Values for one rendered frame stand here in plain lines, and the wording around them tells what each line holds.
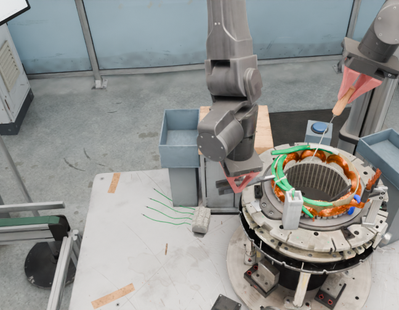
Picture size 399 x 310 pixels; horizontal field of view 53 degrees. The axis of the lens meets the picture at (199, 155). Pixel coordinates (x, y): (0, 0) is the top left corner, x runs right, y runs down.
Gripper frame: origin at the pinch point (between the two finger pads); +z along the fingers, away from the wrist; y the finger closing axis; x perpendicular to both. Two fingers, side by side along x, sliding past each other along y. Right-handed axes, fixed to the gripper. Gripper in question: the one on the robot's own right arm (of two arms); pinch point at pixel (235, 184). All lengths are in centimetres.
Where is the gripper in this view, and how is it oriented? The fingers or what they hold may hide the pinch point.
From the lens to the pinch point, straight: 82.6
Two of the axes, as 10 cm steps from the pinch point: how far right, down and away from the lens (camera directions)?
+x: 9.6, -1.8, 1.9
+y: 2.7, 6.5, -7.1
